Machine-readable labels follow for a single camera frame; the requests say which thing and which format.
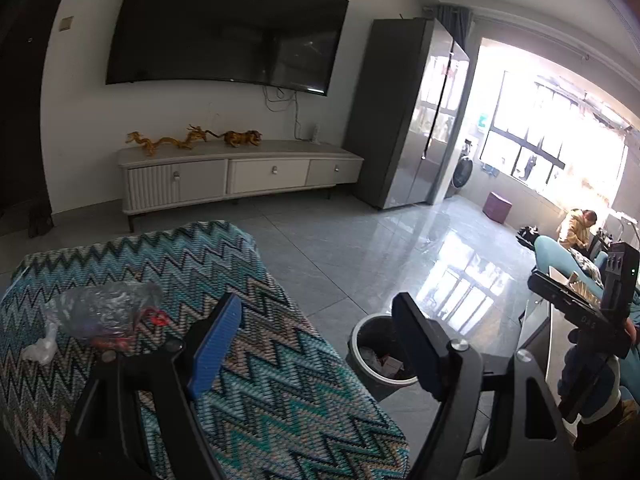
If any glass coffee table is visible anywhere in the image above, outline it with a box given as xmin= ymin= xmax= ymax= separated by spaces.
xmin=517 ymin=292 xmax=640 ymax=480

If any blue chair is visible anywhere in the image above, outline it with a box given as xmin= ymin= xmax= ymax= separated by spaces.
xmin=534 ymin=235 xmax=608 ymax=296

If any golden tiger figurine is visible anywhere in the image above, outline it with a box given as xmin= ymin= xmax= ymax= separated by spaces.
xmin=222 ymin=130 xmax=263 ymax=148

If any white tissue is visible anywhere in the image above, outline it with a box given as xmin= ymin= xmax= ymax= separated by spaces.
xmin=20 ymin=322 xmax=61 ymax=365

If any purple stool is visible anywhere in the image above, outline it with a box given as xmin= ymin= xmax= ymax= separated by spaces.
xmin=483 ymin=191 xmax=513 ymax=223

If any television cable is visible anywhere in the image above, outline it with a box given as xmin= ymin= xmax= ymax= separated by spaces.
xmin=262 ymin=85 xmax=306 ymax=141

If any black wall television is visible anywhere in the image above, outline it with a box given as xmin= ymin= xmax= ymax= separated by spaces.
xmin=106 ymin=0 xmax=349 ymax=97

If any grey trash bin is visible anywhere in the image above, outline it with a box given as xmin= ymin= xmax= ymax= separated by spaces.
xmin=348 ymin=313 xmax=418 ymax=386

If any window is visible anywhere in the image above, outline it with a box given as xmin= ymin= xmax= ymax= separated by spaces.
xmin=482 ymin=75 xmax=631 ymax=196

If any dark brown door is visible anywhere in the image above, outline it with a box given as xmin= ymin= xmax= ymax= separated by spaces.
xmin=0 ymin=0 xmax=53 ymax=238

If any grey curtain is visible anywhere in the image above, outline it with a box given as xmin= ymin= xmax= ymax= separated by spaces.
xmin=434 ymin=5 xmax=472 ymax=51

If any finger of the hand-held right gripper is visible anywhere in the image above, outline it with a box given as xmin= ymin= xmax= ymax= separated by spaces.
xmin=529 ymin=269 xmax=576 ymax=313

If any white television cabinet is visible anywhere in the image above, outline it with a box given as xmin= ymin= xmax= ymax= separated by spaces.
xmin=116 ymin=138 xmax=364 ymax=233

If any washing machine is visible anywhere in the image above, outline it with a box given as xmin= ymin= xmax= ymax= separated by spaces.
xmin=452 ymin=156 xmax=473 ymax=198

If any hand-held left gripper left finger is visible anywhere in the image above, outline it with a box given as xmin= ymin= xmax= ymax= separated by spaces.
xmin=55 ymin=292 xmax=244 ymax=480

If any golden dragon figurine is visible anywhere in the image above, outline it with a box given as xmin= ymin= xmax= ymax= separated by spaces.
xmin=126 ymin=125 xmax=221 ymax=156

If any zigzag patterned blanket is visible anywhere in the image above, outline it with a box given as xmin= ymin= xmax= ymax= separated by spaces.
xmin=0 ymin=220 xmax=411 ymax=480

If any grey double-door refrigerator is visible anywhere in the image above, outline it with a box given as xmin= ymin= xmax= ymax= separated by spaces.
xmin=344 ymin=17 xmax=471 ymax=210

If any clear plastic bag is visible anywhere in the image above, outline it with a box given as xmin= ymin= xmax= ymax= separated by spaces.
xmin=42 ymin=281 xmax=168 ymax=351

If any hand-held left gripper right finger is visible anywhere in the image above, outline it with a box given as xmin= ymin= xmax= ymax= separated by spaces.
xmin=391 ymin=292 xmax=581 ymax=480

